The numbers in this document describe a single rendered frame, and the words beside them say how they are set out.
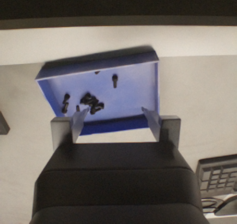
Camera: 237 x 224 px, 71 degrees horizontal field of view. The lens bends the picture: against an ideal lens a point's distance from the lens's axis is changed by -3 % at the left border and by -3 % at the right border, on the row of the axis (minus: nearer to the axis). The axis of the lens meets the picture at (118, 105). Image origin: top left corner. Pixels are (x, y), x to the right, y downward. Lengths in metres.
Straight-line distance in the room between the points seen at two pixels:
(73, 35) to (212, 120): 0.23
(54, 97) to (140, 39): 0.12
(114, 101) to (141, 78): 0.05
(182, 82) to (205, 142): 0.15
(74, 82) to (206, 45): 0.15
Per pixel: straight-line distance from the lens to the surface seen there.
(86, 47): 0.19
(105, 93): 0.22
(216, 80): 0.24
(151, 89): 0.22
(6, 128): 0.30
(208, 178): 0.42
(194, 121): 0.28
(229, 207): 0.70
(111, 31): 0.18
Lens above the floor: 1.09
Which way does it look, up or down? 48 degrees down
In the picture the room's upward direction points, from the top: 178 degrees clockwise
